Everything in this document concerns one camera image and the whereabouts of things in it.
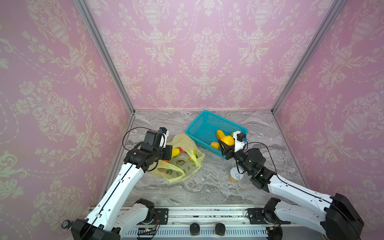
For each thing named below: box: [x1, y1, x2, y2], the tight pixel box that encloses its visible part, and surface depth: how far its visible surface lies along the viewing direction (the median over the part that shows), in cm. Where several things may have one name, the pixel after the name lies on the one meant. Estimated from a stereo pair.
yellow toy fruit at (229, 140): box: [221, 135, 235, 146], surface depth 71 cm
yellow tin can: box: [229, 167, 245, 184], surface depth 83 cm
